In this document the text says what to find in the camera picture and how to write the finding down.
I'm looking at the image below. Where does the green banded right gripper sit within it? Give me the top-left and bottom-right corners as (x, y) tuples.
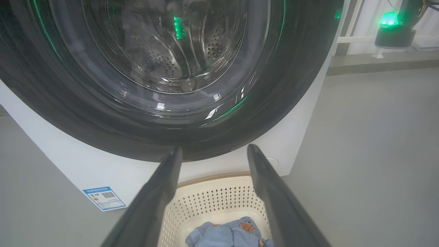
(396, 0), (429, 30)

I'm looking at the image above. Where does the white front-load washing machine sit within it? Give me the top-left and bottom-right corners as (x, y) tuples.
(0, 0), (352, 211)

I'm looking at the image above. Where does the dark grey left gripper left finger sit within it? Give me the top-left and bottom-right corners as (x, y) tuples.
(100, 146), (183, 247)

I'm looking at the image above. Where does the blue bear print garment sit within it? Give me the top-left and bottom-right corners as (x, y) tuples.
(186, 216), (274, 247)

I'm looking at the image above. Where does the blue energy label sticker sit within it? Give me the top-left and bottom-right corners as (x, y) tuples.
(82, 186), (127, 211)

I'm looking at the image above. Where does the round dark washing machine door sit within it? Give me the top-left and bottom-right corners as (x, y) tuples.
(0, 0), (345, 162)

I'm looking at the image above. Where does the perforated steel washer drum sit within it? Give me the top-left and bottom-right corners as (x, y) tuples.
(81, 0), (246, 94)

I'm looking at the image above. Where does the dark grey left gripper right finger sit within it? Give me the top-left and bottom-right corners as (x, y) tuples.
(247, 144), (332, 247)

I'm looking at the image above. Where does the cream perforated laundry basket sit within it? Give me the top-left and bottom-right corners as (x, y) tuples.
(158, 172), (273, 247)

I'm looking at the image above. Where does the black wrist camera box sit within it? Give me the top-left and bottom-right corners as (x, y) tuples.
(375, 12), (416, 48)

